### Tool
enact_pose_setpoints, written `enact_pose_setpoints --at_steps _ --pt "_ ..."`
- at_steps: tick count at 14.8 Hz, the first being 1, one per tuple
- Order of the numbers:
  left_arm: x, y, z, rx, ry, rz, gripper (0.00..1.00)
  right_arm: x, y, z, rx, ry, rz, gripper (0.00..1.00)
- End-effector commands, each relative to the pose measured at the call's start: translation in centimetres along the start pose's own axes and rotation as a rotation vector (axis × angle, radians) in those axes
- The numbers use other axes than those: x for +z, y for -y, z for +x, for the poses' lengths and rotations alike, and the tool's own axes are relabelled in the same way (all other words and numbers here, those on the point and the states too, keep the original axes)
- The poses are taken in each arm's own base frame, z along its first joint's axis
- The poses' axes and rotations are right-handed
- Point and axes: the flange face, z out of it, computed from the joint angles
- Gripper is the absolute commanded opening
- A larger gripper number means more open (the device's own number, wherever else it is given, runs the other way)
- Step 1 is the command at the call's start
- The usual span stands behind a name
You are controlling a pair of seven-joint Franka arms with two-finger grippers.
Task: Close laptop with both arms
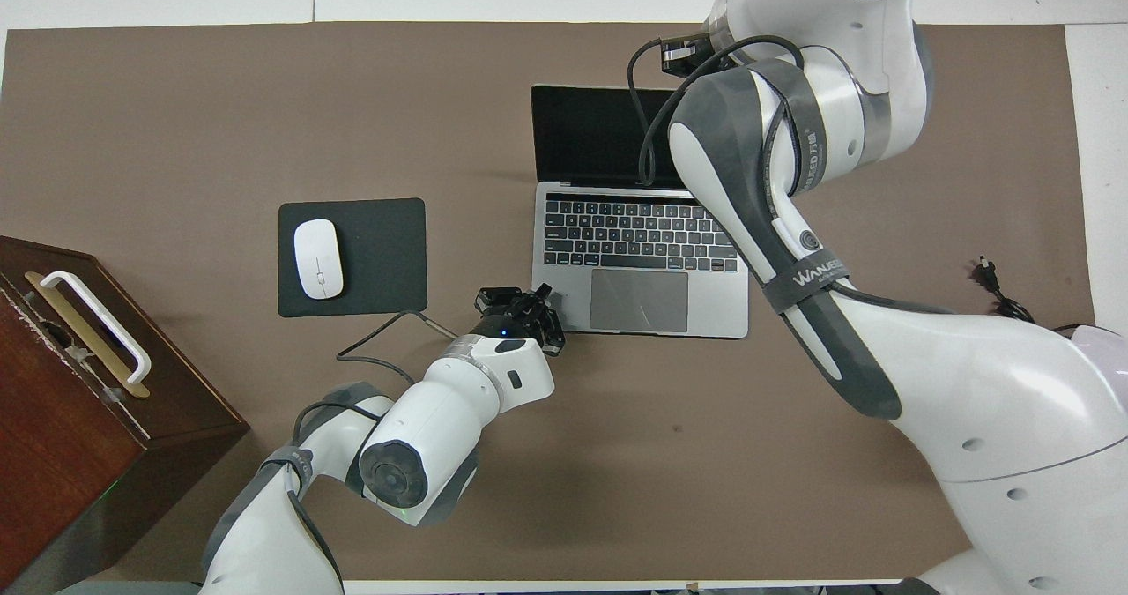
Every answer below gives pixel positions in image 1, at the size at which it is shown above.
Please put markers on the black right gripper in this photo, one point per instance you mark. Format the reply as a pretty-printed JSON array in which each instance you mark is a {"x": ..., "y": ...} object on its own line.
[{"x": 683, "y": 55}]

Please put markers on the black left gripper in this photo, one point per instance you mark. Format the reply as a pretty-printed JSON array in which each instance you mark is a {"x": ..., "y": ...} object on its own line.
[{"x": 511, "y": 322}]

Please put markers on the silver laptop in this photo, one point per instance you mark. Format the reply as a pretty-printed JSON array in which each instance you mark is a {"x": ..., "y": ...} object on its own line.
[{"x": 639, "y": 300}]

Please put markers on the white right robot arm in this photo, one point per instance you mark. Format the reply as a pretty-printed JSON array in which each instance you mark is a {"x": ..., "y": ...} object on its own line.
[{"x": 987, "y": 401}]

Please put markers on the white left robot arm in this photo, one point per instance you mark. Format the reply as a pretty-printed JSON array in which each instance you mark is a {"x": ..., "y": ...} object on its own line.
[{"x": 432, "y": 427}]

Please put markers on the black mouse pad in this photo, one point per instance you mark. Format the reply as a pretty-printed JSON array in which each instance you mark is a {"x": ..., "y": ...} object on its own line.
[{"x": 388, "y": 260}]

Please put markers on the white computer mouse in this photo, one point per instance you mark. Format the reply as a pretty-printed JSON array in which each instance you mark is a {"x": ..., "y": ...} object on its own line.
[{"x": 318, "y": 258}]

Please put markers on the brown table mat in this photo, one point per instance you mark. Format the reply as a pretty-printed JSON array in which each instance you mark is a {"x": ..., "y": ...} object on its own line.
[{"x": 220, "y": 119}]

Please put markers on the brown wooden box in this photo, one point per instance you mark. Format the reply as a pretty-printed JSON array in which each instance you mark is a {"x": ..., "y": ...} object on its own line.
[{"x": 62, "y": 454}]

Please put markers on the white desk lamp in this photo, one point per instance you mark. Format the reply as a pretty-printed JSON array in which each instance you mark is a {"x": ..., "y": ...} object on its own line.
[{"x": 1102, "y": 341}]

